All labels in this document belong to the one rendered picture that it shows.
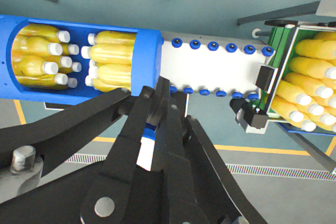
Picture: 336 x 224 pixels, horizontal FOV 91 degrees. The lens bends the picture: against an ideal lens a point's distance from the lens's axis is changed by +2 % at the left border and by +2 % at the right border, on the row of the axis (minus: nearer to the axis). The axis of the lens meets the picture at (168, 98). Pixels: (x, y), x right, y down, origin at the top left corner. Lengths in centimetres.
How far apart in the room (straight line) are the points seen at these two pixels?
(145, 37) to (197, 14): 122
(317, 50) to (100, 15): 160
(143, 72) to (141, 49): 6
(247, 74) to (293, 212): 287
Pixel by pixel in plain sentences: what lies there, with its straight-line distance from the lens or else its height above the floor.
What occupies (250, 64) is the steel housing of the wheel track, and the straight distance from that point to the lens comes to 83.
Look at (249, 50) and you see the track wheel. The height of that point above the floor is 98.
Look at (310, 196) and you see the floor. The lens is 333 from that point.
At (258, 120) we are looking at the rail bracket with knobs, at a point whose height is 100.
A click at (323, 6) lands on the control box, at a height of 103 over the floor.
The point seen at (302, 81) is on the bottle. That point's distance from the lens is 86.
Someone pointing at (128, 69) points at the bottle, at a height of 117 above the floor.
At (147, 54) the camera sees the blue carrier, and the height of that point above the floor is 121.
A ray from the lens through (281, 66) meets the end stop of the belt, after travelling 85.
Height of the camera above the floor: 167
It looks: 68 degrees down
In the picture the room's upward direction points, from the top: 176 degrees counter-clockwise
